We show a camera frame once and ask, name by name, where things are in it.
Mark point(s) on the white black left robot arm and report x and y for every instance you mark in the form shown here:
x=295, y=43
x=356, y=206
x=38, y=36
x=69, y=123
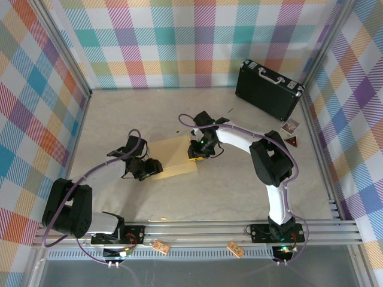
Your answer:
x=101, y=179

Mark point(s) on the grey metal tray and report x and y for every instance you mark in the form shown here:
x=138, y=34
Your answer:
x=209, y=275

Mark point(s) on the orange printed tag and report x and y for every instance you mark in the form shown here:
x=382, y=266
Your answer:
x=160, y=247
x=235, y=248

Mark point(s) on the small black controller board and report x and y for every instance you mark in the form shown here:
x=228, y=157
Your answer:
x=119, y=253
x=285, y=251

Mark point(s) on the small picture card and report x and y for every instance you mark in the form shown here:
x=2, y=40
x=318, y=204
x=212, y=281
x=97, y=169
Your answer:
x=289, y=126

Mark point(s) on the cardboard folding box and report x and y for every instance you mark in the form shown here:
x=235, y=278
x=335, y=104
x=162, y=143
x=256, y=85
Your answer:
x=173, y=158

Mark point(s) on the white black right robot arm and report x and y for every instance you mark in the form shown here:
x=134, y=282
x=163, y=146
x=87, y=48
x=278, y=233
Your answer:
x=239, y=139

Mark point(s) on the aluminium side rail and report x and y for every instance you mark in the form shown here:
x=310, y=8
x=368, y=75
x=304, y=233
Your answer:
x=78, y=128
x=319, y=149

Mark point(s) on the aluminium corner post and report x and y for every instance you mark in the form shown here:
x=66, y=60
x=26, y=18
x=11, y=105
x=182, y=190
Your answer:
x=327, y=45
x=63, y=45

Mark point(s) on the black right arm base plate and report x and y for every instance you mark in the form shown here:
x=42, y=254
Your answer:
x=260, y=233

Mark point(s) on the wide aluminium extrusion beam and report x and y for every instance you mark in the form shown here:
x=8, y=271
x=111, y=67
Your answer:
x=194, y=231

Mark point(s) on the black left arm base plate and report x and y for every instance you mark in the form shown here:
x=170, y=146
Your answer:
x=134, y=231

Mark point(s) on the red black triangle piece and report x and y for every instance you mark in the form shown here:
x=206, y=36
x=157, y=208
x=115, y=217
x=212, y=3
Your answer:
x=291, y=142

